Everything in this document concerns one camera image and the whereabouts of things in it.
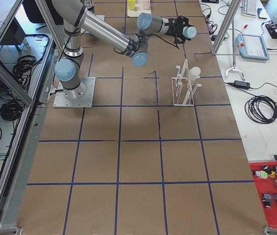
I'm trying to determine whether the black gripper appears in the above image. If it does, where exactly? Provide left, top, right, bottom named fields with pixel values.
left=169, top=16, right=190, bottom=44

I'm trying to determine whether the light blue cup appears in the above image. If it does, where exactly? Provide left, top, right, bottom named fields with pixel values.
left=182, top=26, right=197, bottom=40

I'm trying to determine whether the white plastic cup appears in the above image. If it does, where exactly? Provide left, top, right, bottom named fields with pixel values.
left=188, top=67, right=201, bottom=80

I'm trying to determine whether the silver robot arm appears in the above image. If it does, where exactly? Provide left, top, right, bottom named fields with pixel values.
left=36, top=0, right=197, bottom=108

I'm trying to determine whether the pink plastic cup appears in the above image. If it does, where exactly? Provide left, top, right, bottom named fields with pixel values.
left=142, top=0, right=150, bottom=10

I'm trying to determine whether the yellow plastic cup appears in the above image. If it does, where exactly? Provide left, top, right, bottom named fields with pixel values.
left=127, top=0, right=136, bottom=10

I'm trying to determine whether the cream plastic tray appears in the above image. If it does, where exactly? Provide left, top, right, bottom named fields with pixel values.
left=127, top=0, right=152, bottom=18

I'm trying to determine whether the white keyboard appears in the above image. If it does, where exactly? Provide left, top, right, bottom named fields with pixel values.
left=241, top=0, right=257, bottom=18

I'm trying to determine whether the blue teach pendant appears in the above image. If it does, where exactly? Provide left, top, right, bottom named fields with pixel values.
left=236, top=33, right=270, bottom=61

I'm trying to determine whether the black power adapter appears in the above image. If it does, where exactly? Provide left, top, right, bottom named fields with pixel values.
left=233, top=80, right=251, bottom=90

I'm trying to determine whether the red parts tray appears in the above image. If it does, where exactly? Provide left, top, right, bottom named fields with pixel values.
left=250, top=161, right=277, bottom=228

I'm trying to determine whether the aluminium frame post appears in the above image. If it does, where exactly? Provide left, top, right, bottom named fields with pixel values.
left=211, top=0, right=241, bottom=55

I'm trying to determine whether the white wire cup rack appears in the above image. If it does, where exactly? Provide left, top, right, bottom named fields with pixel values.
left=171, top=59, right=202, bottom=106

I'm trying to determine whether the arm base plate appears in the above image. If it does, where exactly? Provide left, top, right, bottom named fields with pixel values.
left=53, top=77, right=96, bottom=108
left=96, top=15, right=105, bottom=21

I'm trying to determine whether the coiled black cable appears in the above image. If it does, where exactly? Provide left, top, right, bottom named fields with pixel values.
left=245, top=94, right=277, bottom=123

